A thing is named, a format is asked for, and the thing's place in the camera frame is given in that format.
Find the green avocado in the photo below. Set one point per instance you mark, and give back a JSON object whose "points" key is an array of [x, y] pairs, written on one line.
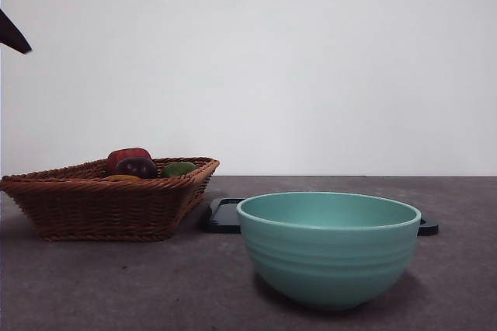
{"points": [[176, 169]]}

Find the red apple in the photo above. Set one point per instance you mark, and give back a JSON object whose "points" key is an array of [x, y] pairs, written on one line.
{"points": [[124, 153]]}

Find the teal ribbed bowl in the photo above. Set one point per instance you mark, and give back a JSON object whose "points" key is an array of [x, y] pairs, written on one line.
{"points": [[330, 261]]}

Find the dark green rectangular tray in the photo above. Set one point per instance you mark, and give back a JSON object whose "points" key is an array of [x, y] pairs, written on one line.
{"points": [[221, 218]]}

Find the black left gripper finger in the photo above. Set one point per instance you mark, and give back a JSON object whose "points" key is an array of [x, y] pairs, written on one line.
{"points": [[11, 33]]}

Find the dark purple plum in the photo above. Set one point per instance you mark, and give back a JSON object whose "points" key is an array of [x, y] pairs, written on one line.
{"points": [[136, 168]]}

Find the brown kiwifruit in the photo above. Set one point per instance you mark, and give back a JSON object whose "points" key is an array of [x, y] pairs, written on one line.
{"points": [[120, 178]]}

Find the brown wicker basket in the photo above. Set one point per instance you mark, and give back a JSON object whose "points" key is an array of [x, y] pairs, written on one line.
{"points": [[97, 210]]}

